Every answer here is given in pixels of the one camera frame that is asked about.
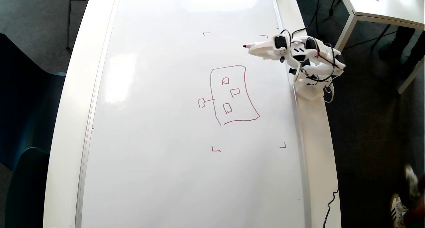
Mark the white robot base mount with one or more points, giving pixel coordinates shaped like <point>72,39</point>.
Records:
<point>310,93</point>

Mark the large white whiteboard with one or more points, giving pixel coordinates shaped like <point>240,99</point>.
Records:
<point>166,155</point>

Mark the person leg in dark trousers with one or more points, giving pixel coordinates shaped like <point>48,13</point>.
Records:
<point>403,38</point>

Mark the plain white sneaker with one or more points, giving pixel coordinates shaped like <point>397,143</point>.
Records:
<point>411,179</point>

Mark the dark teal chair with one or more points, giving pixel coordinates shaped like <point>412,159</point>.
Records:
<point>26,98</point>
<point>26,188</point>

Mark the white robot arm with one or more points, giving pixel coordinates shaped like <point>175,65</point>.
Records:
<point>318,55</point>

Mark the white marker pen red end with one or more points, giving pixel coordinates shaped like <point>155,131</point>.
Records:
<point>248,46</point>

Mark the white sneaker black stripes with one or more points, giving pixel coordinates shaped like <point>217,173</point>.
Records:
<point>397,209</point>

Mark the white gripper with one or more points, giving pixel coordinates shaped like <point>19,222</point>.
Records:
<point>270,49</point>

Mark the white side table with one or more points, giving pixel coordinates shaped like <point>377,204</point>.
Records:
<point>391,5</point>

